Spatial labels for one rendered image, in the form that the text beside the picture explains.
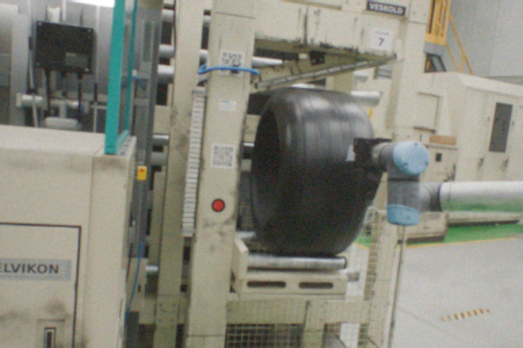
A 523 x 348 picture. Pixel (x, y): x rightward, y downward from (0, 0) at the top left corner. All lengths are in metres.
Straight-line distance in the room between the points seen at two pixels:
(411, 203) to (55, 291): 0.75
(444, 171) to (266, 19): 4.92
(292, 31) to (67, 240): 1.27
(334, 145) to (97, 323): 0.85
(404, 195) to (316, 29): 0.94
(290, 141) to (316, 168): 0.11
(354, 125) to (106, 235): 0.90
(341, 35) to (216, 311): 1.11
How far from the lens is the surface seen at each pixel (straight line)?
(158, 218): 2.34
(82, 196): 0.84
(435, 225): 6.60
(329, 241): 1.55
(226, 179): 1.56
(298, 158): 1.42
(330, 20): 1.94
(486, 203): 1.22
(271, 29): 1.86
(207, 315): 1.68
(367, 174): 1.29
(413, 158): 1.13
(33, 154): 0.85
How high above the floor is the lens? 1.35
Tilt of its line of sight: 7 degrees down
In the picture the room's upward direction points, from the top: 6 degrees clockwise
